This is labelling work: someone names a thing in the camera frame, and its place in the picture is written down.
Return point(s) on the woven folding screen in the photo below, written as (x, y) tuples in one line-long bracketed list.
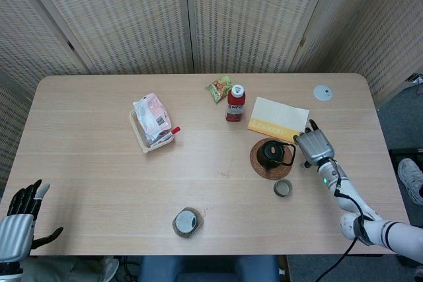
[(132, 14)]

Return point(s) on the brass screen hinge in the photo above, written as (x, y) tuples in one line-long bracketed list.
[(70, 46), (302, 42)]

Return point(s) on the red NFC juice bottle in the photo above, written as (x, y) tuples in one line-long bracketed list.
[(235, 110)]

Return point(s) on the yellow white Lexicon booklet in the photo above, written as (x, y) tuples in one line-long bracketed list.
[(277, 113)]

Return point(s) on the red capped marker pen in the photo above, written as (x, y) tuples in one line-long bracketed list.
[(175, 129)]

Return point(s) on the round woven rattan coaster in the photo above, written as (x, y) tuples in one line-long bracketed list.
[(281, 173)]

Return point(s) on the black teapot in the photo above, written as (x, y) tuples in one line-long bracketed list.
[(269, 160)]

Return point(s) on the glass jar with black lid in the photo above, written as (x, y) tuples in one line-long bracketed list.
[(186, 222)]

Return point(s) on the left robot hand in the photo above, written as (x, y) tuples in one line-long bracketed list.
[(15, 232)]

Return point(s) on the beige plastic food container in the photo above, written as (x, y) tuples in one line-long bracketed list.
[(142, 141)]

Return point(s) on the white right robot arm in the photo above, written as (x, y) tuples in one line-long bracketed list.
[(347, 193)]

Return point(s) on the white grey sneaker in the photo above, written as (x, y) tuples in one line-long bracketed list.
[(411, 176)]

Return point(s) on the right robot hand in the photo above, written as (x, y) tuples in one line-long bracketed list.
[(315, 148)]

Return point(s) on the pink white snack bag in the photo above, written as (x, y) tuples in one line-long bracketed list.
[(150, 113)]

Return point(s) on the green snack packet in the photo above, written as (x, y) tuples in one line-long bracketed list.
[(218, 88)]

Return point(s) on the small dark tea cup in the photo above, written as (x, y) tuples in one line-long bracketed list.
[(283, 188)]

